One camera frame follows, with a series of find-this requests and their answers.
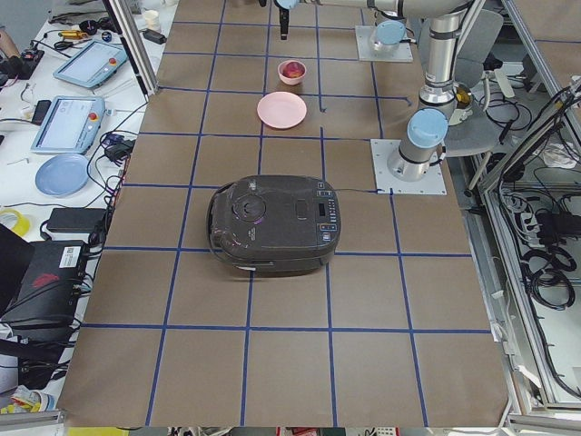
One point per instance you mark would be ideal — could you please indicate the black power adapter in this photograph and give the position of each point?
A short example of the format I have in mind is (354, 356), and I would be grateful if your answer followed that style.
(72, 220)

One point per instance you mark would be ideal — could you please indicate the upper teach pendant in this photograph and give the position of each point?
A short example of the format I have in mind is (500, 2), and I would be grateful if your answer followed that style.
(93, 65)

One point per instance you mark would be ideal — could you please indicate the yellow tape roll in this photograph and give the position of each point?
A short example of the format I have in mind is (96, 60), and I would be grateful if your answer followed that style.
(15, 221)

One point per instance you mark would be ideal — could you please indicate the aluminium frame post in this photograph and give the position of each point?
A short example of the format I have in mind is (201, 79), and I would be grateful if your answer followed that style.
(131, 40)

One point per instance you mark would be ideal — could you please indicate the lower teach pendant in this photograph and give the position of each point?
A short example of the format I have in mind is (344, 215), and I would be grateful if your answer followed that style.
(70, 125)

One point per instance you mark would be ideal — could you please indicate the pink plate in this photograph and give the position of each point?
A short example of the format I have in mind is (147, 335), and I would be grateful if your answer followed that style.
(281, 110)

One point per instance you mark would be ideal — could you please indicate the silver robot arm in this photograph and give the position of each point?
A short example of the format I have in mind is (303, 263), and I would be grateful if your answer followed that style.
(390, 30)
(428, 126)

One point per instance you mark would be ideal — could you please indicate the blue plate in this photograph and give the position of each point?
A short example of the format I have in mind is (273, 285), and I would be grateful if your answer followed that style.
(62, 175)

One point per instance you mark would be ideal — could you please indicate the black computer box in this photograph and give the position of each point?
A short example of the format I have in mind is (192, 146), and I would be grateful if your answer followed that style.
(40, 281)

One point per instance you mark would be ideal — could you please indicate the pink bowl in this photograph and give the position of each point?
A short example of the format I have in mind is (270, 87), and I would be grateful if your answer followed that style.
(286, 80)

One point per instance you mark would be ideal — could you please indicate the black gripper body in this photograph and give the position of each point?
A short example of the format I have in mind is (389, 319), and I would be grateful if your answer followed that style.
(284, 22)

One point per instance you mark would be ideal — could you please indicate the red apple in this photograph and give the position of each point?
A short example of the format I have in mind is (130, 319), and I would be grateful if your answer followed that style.
(293, 70)

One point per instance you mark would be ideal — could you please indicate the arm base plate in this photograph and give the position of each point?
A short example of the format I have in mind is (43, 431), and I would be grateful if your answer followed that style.
(377, 52)
(395, 175)

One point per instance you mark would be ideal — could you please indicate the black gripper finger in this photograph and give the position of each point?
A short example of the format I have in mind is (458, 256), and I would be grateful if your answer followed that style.
(284, 32)

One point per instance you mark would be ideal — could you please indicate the teach pendant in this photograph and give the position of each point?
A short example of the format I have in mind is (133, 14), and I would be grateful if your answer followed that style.
(93, 65)
(70, 125)

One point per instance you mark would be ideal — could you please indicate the dark grey rice cooker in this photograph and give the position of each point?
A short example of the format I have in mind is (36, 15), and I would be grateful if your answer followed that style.
(274, 223)

